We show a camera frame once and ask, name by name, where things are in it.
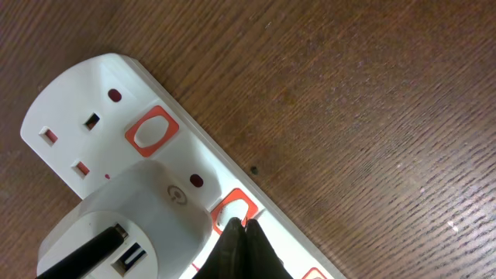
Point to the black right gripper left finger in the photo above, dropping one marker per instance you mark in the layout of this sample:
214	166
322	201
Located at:
228	257

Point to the white power strip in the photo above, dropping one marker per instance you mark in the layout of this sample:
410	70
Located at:
108	113

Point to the white USB charger plug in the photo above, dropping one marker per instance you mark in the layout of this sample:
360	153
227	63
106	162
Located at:
140	224

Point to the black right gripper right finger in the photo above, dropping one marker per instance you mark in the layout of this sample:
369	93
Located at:
261	260

